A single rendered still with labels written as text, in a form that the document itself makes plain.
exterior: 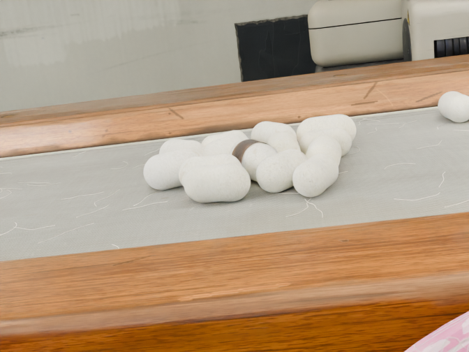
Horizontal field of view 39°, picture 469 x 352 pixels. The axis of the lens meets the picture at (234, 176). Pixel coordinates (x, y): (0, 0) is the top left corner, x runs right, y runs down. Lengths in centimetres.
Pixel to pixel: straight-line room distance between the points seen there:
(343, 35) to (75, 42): 151
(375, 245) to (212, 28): 230
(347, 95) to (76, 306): 38
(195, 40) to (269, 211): 219
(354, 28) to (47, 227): 100
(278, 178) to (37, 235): 13
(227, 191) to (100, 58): 228
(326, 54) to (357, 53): 6
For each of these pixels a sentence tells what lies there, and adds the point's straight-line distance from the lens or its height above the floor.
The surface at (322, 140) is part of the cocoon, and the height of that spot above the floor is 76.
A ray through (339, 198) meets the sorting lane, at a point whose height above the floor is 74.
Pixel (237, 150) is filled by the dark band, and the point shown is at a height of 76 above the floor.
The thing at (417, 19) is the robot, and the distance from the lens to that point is 101.
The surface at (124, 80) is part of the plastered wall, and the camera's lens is 259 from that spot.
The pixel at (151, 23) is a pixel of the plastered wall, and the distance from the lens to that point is 254.
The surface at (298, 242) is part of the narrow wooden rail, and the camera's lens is 22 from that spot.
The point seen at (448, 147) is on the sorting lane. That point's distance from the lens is 42.
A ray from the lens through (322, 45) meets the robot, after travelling 130.
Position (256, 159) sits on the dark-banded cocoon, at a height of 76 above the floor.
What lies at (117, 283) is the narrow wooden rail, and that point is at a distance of 21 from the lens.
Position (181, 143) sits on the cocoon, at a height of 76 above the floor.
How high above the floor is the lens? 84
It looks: 15 degrees down
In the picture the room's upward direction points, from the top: 8 degrees counter-clockwise
